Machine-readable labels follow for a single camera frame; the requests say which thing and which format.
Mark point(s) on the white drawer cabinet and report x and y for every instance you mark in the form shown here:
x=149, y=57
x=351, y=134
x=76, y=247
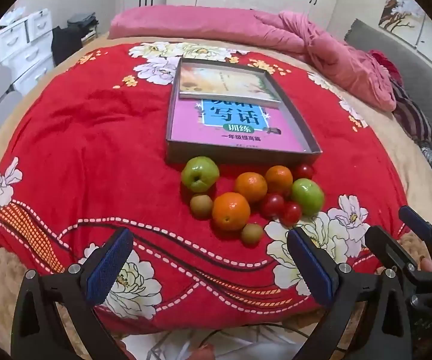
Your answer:
x=24, y=48

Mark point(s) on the floral wall painting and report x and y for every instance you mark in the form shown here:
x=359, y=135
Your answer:
x=403, y=11

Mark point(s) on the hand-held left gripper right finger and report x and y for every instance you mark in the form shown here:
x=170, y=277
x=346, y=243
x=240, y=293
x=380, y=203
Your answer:
x=309, y=266

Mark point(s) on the person's right hand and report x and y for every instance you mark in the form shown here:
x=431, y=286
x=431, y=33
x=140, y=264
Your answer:
x=426, y=263

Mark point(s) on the orange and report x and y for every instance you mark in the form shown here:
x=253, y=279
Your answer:
x=250, y=187
x=231, y=212
x=279, y=180

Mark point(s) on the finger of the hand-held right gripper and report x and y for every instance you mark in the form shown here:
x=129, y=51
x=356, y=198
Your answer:
x=388, y=247
x=414, y=221

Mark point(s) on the brown kiwi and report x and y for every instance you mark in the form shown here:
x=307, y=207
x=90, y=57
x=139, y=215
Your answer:
x=252, y=233
x=201, y=205

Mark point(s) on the stack of folded clothes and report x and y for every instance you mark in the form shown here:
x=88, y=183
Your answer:
x=84, y=24

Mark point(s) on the grey cardboard box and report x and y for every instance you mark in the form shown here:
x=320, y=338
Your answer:
x=186, y=155

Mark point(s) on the red floral blanket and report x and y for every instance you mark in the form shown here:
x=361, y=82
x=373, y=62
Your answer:
x=88, y=138

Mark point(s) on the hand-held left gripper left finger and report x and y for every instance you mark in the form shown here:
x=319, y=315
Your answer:
x=110, y=266

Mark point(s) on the red cloth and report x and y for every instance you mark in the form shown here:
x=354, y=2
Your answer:
x=386, y=63

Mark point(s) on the red cherry tomato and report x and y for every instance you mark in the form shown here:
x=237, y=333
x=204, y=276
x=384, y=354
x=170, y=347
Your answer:
x=272, y=204
x=290, y=213
x=304, y=171

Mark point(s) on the pink quilt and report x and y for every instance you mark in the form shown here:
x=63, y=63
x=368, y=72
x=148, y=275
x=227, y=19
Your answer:
x=201, y=22

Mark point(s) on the sunflower cover book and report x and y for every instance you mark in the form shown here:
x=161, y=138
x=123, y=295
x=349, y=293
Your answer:
x=219, y=80

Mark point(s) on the black clothes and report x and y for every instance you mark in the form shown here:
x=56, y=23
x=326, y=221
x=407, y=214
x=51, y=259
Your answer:
x=65, y=47

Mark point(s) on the pink book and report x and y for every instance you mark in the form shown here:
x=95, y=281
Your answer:
x=189, y=123

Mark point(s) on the white patterned cloth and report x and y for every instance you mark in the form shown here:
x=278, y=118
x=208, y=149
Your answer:
x=238, y=345

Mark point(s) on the striped pillow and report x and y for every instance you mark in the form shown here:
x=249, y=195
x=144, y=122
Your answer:
x=413, y=114

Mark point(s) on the grey quilted headboard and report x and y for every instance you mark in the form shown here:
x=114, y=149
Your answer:
x=426, y=78

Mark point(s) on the green apple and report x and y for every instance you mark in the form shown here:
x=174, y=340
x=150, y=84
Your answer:
x=200, y=174
x=307, y=197

